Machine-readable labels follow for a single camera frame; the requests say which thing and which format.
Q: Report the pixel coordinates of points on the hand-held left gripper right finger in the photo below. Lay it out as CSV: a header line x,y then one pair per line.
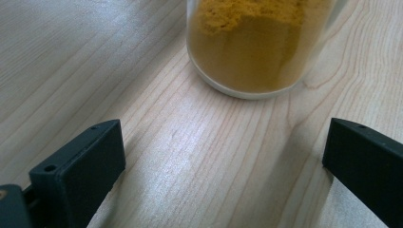
x,y
367,164

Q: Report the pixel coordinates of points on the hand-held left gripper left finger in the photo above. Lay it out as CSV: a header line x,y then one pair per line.
x,y
79,171

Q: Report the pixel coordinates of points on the clear jar of yellow powder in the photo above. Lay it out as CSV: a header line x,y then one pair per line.
x,y
250,50

